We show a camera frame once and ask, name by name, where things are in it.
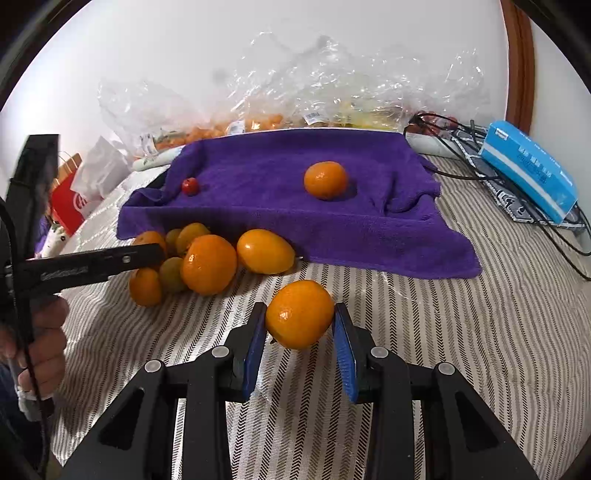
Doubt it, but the clear plastic bag yellow fruit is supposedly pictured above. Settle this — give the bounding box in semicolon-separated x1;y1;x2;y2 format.
226;32;490;134

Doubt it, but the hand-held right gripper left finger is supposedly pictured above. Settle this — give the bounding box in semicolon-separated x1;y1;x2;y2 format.
60;302;269;480

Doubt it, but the striped bed cover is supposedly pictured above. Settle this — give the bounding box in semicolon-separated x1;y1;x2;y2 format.
46;152;591;480

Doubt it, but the white plastic bag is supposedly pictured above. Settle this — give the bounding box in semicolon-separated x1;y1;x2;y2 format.
71;136;132;204

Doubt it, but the small orange kumquat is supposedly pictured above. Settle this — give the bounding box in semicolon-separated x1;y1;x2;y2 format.
133;231;167;271
129;268;163;307
175;222;211;257

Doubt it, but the wooden door frame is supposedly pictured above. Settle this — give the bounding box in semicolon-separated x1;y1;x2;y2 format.
500;0;536;134

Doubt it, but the greenish yellow kumquat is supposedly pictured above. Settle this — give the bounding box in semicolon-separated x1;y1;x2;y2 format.
159;257;188;294

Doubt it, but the white power strip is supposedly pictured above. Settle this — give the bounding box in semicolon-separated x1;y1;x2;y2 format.
406;131;465;158

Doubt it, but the black power cable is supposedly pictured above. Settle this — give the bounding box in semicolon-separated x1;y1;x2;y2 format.
403;111;591;282

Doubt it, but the purple towel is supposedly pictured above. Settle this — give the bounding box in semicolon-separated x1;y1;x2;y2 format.
115;129;482;280

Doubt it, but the large orange mandarin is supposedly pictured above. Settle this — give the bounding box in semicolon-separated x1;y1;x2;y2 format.
304;161;348;200
180;234;238;296
265;280;335;350

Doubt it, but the person's left hand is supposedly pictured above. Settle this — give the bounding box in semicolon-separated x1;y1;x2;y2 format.
0;295;71;402

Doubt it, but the clear plastic bag of oranges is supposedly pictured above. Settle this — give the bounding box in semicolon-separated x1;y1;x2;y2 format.
98;76;287;154

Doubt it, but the blue tissue pack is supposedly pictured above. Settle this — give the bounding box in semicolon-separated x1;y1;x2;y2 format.
478;121;579;227

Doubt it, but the small white bottle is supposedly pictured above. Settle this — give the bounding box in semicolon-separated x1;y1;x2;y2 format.
34;226;71;258

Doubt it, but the white paper roll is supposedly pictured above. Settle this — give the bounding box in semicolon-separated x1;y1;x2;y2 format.
133;145;185;171

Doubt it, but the red paper bag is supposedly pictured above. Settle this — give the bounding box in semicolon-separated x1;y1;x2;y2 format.
50;152;100;236

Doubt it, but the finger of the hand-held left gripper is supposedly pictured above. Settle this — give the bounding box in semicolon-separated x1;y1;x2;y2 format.
106;242;168;280

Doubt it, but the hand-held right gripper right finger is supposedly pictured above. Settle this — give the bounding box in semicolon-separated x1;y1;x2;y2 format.
333;303;539;480

